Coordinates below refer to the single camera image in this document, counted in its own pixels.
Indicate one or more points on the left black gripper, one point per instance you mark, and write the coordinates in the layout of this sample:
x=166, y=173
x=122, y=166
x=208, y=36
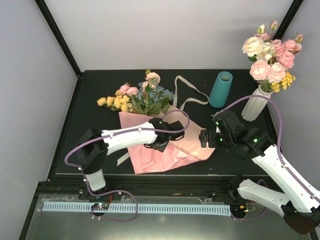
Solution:
x=161, y=148

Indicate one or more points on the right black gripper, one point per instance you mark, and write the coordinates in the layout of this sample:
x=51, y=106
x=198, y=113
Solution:
x=203, y=138

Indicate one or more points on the pink wrapping paper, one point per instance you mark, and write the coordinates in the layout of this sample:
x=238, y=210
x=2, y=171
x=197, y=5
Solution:
x=177, y=154

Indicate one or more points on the artificial flower bunch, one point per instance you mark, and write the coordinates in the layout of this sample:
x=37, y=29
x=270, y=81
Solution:
x=148, y=98

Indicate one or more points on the cream ribbon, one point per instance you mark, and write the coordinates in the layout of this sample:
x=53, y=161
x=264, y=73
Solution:
x=186, y=92

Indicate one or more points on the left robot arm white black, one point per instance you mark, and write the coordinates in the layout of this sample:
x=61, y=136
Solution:
x=154, y=133

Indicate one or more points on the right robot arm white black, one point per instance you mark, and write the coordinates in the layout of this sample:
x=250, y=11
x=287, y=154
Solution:
x=298, y=202

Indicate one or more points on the teal vase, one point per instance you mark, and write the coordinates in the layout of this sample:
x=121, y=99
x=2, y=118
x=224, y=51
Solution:
x=220, y=90

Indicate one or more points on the white ribbed vase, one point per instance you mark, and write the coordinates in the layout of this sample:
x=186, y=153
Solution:
x=255, y=105

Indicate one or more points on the right circuit board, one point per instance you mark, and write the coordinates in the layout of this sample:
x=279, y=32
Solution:
x=244, y=208

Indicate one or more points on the circuit board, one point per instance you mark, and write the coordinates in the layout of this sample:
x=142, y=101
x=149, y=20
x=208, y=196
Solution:
x=244, y=208
x=100, y=206

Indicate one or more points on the left circuit board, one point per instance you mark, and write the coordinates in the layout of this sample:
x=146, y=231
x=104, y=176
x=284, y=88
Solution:
x=100, y=206

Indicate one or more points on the pink white flower bouquet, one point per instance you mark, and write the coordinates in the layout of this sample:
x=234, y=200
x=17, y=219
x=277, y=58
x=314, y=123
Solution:
x=271, y=58

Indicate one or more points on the light blue cable duct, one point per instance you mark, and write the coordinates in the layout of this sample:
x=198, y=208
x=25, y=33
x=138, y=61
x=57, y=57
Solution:
x=141, y=208

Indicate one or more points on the black frame post right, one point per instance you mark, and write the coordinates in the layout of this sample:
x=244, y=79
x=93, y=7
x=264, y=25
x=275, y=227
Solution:
x=288, y=18

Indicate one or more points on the black frame post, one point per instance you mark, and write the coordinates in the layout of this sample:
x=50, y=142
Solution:
x=288, y=18
x=46, y=13

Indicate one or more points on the black frame post left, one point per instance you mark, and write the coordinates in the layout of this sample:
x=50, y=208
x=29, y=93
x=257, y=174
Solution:
x=46, y=13

